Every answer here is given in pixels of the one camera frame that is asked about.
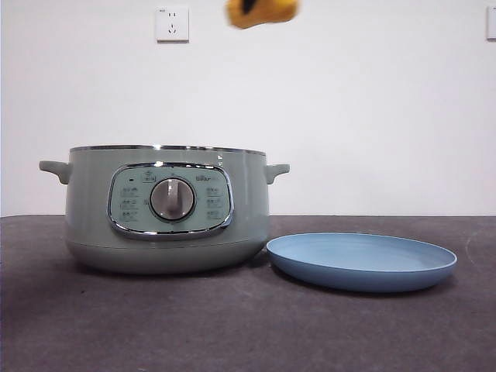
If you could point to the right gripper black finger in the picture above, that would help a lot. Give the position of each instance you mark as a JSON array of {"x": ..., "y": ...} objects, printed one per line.
[{"x": 245, "y": 3}]

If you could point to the yellow corn cob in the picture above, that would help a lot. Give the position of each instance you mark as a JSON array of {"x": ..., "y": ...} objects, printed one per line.
[{"x": 271, "y": 14}]

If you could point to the pale green electric steamer pot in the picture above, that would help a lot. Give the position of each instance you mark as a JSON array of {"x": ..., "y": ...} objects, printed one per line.
[{"x": 97, "y": 217}]

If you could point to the blue round plate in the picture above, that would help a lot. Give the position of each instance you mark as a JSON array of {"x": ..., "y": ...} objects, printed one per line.
[{"x": 360, "y": 271}]

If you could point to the white wall power socket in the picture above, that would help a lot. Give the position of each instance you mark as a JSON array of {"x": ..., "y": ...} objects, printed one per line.
[{"x": 173, "y": 25}]

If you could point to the white wall switch plate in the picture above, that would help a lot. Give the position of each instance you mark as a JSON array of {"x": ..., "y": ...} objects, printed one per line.
[{"x": 492, "y": 23}]

